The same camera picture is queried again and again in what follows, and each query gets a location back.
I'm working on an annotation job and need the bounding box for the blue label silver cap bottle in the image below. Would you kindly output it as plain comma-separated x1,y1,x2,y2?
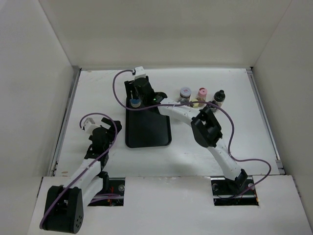
129,98,141,108

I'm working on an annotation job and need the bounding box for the clear dome cap spice bottle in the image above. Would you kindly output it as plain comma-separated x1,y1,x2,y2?
178,98,189,106

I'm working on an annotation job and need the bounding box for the yellow cap sauce bottle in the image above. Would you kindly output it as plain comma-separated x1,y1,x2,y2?
190,99,199,108

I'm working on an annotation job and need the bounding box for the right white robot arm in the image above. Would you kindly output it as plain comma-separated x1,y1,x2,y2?
124,77,248,195

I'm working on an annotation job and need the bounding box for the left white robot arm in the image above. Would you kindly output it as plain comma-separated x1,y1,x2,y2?
39,115,122,234

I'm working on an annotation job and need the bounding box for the black rectangular plastic tray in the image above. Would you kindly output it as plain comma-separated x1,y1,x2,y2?
125,92,172,149

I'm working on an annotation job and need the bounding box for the pink cap spice bottle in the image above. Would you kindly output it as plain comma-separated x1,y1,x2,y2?
196,87,207,101

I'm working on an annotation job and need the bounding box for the black knob cap bottle front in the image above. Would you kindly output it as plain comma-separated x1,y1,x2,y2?
207,100,219,113

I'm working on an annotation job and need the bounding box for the black knob cap bottle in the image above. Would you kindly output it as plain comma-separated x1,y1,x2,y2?
214,90,225,106
207,100,219,113

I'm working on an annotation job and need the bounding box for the black knob cap bottle rear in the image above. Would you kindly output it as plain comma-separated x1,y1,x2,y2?
214,90,225,106

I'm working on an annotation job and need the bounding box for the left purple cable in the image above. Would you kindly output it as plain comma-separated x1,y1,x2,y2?
39,112,120,230

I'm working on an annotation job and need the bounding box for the purple cable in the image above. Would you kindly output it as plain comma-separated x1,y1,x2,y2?
39,112,120,230
112,69,272,196

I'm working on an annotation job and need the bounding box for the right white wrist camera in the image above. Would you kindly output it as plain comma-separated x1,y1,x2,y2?
132,66,146,80

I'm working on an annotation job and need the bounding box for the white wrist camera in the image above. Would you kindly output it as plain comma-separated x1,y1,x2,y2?
132,66,146,80
82,117,98,135

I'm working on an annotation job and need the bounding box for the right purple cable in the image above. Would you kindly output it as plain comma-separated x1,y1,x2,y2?
112,69,272,196

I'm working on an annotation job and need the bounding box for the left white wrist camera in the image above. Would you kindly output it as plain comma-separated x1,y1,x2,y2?
82,117,98,135

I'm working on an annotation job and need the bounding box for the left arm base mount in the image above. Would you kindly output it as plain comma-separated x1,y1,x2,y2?
89,178,125,207

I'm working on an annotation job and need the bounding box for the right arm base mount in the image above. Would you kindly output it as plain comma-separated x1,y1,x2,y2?
211,177,259,206

